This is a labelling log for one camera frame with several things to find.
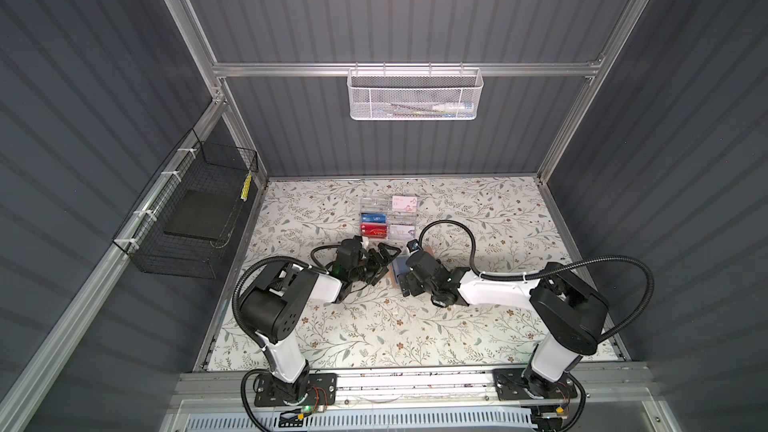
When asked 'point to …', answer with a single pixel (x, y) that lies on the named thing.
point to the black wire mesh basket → (194, 165)
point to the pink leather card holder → (392, 276)
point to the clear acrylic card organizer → (388, 217)
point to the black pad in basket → (202, 213)
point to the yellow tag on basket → (246, 186)
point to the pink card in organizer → (404, 203)
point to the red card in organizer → (374, 231)
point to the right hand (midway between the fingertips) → (414, 275)
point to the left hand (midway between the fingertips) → (396, 258)
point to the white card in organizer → (402, 231)
